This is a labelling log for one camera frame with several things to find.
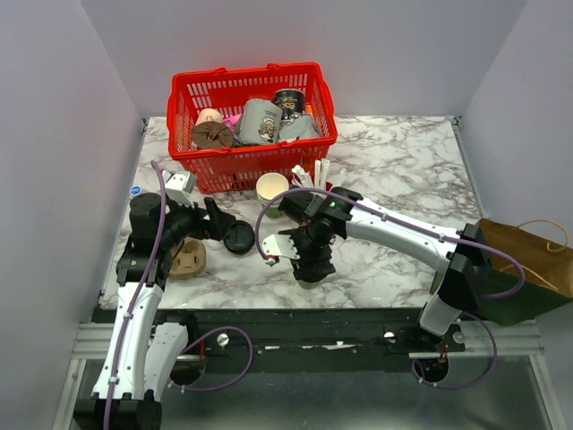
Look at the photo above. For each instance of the black printed can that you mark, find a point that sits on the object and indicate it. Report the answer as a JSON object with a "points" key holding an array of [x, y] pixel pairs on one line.
{"points": [[292, 103]]}

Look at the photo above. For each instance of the brown crumpled cloth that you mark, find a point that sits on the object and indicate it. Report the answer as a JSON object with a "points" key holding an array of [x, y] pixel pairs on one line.
{"points": [[212, 135]]}

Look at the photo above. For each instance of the black plastic cup lid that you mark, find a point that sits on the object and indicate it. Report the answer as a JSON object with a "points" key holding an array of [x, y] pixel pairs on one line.
{"points": [[239, 238]]}

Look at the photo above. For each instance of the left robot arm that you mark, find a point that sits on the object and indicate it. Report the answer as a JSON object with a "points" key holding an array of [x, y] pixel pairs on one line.
{"points": [[143, 291]]}

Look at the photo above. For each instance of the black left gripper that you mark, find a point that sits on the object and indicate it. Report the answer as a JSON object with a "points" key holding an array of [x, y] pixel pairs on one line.
{"points": [[216, 227]]}

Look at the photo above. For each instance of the brown paper bag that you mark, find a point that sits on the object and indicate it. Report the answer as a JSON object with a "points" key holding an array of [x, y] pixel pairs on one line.
{"points": [[547, 263]]}

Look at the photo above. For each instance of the beige cup in basket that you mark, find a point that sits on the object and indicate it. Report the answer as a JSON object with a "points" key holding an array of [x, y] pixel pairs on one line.
{"points": [[209, 114]]}

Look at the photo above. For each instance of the stack of green paper cups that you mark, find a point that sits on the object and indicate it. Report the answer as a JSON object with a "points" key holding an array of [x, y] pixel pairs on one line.
{"points": [[269, 186]]}

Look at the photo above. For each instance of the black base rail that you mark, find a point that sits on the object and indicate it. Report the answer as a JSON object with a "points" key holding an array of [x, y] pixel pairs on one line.
{"points": [[307, 341]]}

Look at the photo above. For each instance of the brown cardboard cup carrier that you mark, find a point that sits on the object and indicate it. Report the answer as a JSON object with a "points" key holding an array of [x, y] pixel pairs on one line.
{"points": [[189, 259]]}

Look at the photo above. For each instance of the clear plastic water bottle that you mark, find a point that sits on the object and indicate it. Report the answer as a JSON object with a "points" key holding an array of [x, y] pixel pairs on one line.
{"points": [[135, 190]]}

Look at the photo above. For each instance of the grey printed cup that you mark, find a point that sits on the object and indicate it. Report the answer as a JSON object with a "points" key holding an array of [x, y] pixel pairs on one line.
{"points": [[259, 123]]}

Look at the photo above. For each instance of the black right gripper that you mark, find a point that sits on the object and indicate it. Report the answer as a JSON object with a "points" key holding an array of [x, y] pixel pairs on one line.
{"points": [[303, 268]]}

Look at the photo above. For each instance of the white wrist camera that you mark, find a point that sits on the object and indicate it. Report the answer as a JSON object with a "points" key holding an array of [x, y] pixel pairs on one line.
{"points": [[179, 186], [276, 246]]}

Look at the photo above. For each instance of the green paper coffee cup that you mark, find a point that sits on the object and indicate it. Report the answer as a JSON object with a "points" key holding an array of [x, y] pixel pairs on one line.
{"points": [[309, 284]]}

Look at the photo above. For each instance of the white wrapped straws bundle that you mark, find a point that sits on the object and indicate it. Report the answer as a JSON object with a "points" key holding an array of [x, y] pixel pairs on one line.
{"points": [[317, 177]]}

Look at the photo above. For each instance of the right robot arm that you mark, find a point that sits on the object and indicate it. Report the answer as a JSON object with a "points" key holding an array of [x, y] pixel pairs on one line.
{"points": [[460, 258]]}

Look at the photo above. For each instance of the green bag holder stand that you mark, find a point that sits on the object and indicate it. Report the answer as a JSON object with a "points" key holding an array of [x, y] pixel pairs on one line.
{"points": [[541, 293]]}

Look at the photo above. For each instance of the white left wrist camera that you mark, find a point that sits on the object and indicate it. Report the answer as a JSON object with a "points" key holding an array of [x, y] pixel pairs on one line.
{"points": [[179, 186]]}

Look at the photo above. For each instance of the grey cloth in basket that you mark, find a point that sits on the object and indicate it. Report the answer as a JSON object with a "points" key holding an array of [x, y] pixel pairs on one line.
{"points": [[302, 128]]}

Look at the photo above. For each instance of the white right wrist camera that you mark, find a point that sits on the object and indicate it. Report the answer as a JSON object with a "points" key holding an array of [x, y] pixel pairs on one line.
{"points": [[276, 246]]}

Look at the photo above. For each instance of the red plastic shopping basket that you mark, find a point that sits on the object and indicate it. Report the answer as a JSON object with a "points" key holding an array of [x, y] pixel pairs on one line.
{"points": [[229, 127]]}

